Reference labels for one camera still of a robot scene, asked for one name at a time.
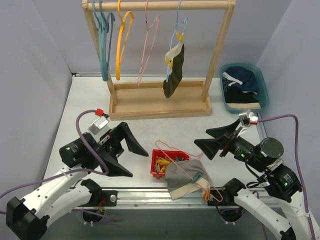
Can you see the upper yellow clip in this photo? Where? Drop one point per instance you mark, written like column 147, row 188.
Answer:
column 180, row 36

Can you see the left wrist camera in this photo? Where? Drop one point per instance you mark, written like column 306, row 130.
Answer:
column 99, row 126

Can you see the black underwear in basin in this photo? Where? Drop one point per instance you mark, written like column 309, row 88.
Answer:
column 237, row 99

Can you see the teal plastic basin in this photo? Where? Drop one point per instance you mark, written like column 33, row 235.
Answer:
column 262, row 96

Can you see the grey underwear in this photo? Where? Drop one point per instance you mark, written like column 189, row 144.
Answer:
column 179, row 175

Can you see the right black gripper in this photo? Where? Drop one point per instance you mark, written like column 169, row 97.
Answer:
column 227, row 142

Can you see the teal clip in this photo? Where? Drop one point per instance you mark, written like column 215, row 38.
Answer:
column 196, row 178

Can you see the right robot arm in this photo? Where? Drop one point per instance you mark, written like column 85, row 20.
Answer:
column 264, row 161

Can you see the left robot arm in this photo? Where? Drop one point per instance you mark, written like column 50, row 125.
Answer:
column 30, row 216

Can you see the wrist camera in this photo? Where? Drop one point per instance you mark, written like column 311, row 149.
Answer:
column 247, row 119
column 99, row 126

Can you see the yellow clip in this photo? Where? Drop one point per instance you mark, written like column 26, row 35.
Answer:
column 169, row 62
column 180, row 36

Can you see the red plastic bin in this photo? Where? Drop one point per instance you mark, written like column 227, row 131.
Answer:
column 171, row 154

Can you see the blue-grey plastic hanger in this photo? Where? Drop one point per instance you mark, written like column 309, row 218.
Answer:
column 108, row 24

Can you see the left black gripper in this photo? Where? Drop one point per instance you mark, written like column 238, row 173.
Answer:
column 111, row 144

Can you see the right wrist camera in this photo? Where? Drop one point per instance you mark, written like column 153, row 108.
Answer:
column 247, row 119

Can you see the orange clip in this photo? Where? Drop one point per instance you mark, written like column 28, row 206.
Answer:
column 207, row 195

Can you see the pile of coloured clips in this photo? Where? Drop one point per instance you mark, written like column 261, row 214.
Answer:
column 159, row 164

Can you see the dark olive underwear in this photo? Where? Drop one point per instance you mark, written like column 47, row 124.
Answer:
column 176, row 74

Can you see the pink wire hanger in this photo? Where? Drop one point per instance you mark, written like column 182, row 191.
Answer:
column 146, row 53
column 220, row 197

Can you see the light blue wire hanger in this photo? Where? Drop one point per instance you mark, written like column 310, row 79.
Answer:
column 180, row 26

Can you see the lower yellow clip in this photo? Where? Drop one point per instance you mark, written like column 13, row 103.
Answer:
column 169, row 62

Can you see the orange plastic hanger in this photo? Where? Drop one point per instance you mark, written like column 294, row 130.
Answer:
column 126, row 22

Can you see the navy blue underwear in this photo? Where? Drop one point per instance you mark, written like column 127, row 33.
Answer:
column 241, row 78

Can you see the wooden hanger rack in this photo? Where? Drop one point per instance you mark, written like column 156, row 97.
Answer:
column 131, row 102

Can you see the aluminium rail base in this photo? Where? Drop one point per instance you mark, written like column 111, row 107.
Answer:
column 160, row 197

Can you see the teal plastic hanger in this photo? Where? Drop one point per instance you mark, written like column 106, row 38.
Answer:
column 101, row 51

